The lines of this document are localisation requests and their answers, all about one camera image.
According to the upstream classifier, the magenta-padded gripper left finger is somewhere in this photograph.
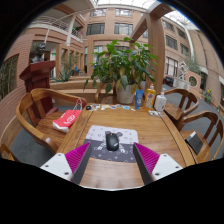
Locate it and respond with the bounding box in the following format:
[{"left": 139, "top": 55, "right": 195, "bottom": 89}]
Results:
[{"left": 39, "top": 141, "right": 93, "bottom": 185}]

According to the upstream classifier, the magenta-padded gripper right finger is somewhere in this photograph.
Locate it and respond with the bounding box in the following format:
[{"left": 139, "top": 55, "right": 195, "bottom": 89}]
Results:
[{"left": 132, "top": 142, "right": 184, "bottom": 185}]

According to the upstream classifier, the black computer mouse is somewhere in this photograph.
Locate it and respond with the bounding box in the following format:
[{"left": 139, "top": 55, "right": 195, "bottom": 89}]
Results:
[{"left": 105, "top": 131, "right": 120, "bottom": 152}]

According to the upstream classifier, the grey white printed mouse pad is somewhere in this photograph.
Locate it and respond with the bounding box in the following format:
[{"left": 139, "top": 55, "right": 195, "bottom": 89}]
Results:
[{"left": 83, "top": 124, "right": 139, "bottom": 164}]

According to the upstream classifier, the black notebook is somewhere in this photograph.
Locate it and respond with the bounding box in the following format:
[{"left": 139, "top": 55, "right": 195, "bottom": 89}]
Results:
[{"left": 184, "top": 130, "right": 204, "bottom": 155}]

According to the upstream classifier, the red shopping bag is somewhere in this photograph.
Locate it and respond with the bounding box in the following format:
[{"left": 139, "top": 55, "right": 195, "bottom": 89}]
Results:
[{"left": 52, "top": 98, "right": 83, "bottom": 134}]

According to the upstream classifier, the white pump bottle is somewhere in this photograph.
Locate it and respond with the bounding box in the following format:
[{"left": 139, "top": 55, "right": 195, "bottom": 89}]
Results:
[{"left": 153, "top": 89, "right": 168, "bottom": 112}]

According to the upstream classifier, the yellow dish soap bottle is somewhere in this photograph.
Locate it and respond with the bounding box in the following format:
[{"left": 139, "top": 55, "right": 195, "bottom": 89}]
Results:
[{"left": 143, "top": 83, "right": 157, "bottom": 110}]

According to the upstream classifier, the blue squeeze tube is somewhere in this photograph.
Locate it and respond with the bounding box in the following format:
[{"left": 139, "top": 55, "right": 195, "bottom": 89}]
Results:
[{"left": 134, "top": 88, "right": 145, "bottom": 110}]

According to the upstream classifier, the yellow flowering potted plant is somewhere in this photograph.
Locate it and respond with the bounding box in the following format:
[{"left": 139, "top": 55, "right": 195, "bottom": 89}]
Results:
[{"left": 203, "top": 89, "right": 214, "bottom": 105}]

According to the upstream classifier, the spiky green plant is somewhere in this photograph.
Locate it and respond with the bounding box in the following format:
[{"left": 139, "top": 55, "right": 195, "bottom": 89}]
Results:
[{"left": 51, "top": 68, "right": 76, "bottom": 83}]

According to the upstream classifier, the dark red wooden lectern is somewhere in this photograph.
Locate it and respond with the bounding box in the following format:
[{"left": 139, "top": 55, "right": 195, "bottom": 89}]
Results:
[{"left": 18, "top": 60, "right": 57, "bottom": 118}]

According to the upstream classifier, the large green potted plant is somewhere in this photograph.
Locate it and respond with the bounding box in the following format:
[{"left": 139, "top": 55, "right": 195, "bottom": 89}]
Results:
[{"left": 83, "top": 37, "right": 160, "bottom": 105}]

